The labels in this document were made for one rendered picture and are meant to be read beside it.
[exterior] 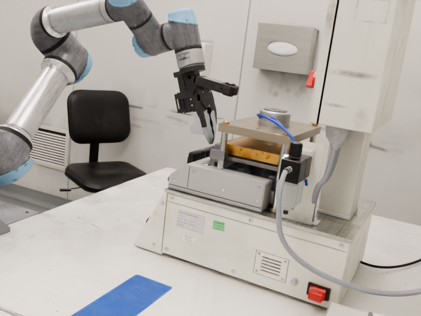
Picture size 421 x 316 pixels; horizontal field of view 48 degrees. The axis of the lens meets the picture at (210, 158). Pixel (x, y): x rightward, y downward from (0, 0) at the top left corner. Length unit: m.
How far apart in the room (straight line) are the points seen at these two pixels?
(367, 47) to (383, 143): 1.73
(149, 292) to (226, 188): 0.29
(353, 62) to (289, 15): 1.79
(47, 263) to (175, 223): 0.31
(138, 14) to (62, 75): 0.39
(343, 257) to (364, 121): 0.29
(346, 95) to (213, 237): 0.45
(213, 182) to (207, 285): 0.24
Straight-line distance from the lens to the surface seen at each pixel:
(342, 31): 1.01
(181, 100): 1.29
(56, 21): 1.50
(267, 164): 1.14
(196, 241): 1.18
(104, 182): 2.75
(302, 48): 2.61
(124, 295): 1.07
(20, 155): 1.44
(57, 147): 3.60
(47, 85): 1.55
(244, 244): 1.13
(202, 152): 1.28
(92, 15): 1.39
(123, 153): 3.26
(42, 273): 1.16
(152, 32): 1.33
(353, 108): 1.01
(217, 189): 1.13
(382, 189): 2.74
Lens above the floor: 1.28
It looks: 13 degrees down
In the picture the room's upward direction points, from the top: 7 degrees clockwise
